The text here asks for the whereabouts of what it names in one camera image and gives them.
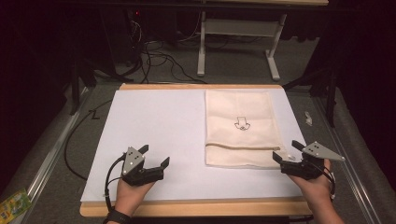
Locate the white metal desk frame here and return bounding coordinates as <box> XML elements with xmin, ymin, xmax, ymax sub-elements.
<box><xmin>196</xmin><ymin>0</ymin><xmax>330</xmax><ymax>82</ymax></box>

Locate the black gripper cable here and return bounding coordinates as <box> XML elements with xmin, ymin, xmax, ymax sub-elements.
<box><xmin>104</xmin><ymin>155</ymin><xmax>126</xmax><ymax>215</ymax></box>
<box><xmin>321</xmin><ymin>166</ymin><xmax>337</xmax><ymax>201</ymax></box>

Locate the tangle of black cables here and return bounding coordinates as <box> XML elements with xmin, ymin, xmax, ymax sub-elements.
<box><xmin>123</xmin><ymin>39</ymin><xmax>208</xmax><ymax>85</ymax></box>

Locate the black metal stand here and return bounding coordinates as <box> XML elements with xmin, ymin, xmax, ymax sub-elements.
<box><xmin>281</xmin><ymin>66</ymin><xmax>339</xmax><ymax>129</ymax></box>
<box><xmin>68</xmin><ymin>55</ymin><xmax>98</xmax><ymax>117</ymax></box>

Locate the black wristwatch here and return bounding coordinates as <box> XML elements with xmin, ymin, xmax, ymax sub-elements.
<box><xmin>103</xmin><ymin>207</ymin><xmax>133</xmax><ymax>224</ymax></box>

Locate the black computer tower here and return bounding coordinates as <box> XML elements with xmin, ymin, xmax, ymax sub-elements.
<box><xmin>102</xmin><ymin>6</ymin><xmax>148</xmax><ymax>68</ymax></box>

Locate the cream cloth zipper bag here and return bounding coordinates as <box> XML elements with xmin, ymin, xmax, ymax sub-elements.
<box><xmin>204</xmin><ymin>89</ymin><xmax>290</xmax><ymax>170</ymax></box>

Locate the white table sheet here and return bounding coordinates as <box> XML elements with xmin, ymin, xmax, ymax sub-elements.
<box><xmin>79</xmin><ymin>89</ymin><xmax>308</xmax><ymax>203</ymax></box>

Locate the person's left hand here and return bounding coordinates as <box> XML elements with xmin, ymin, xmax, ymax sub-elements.
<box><xmin>114</xmin><ymin>179</ymin><xmax>156</xmax><ymax>217</ymax></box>

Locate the green printed packet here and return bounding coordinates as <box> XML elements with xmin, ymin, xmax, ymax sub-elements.
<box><xmin>0</xmin><ymin>188</ymin><xmax>33</xmax><ymax>224</ymax></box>

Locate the person's right hand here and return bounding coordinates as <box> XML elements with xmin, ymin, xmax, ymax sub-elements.
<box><xmin>287</xmin><ymin>159</ymin><xmax>334</xmax><ymax>210</ymax></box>

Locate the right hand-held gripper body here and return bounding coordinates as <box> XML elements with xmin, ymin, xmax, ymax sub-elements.
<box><xmin>280</xmin><ymin>141</ymin><xmax>347</xmax><ymax>181</ymax></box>

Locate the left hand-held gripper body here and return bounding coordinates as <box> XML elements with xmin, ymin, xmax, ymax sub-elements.
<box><xmin>120</xmin><ymin>146</ymin><xmax>165</xmax><ymax>188</ymax></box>

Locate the black floor cable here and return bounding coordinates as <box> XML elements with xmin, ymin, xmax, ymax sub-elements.
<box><xmin>63</xmin><ymin>99</ymin><xmax>113</xmax><ymax>182</ymax></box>

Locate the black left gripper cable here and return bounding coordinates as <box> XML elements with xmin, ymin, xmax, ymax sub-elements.
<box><xmin>104</xmin><ymin>155</ymin><xmax>126</xmax><ymax>215</ymax></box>

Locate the metal floor rail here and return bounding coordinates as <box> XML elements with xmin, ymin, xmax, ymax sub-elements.
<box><xmin>18</xmin><ymin>87</ymin><xmax>92</xmax><ymax>224</ymax></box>
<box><xmin>312</xmin><ymin>95</ymin><xmax>383</xmax><ymax>224</ymax></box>

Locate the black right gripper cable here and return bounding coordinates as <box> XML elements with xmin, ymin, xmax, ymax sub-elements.
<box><xmin>321</xmin><ymin>166</ymin><xmax>337</xmax><ymax>201</ymax></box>

